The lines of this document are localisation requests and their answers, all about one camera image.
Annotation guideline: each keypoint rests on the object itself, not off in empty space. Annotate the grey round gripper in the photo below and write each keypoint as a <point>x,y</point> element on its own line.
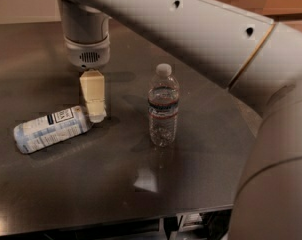
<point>87,54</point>

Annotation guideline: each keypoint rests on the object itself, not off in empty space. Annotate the blue labelled plastic bottle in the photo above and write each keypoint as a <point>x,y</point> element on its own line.
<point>51,129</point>

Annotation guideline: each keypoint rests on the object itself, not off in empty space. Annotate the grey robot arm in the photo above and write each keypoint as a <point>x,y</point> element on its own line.
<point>260,62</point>

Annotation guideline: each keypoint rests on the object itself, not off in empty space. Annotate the clear water bottle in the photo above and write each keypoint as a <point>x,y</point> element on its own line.
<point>163,104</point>

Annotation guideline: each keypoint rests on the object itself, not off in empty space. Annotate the items under the table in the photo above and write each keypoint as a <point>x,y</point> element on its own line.
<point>212,225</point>

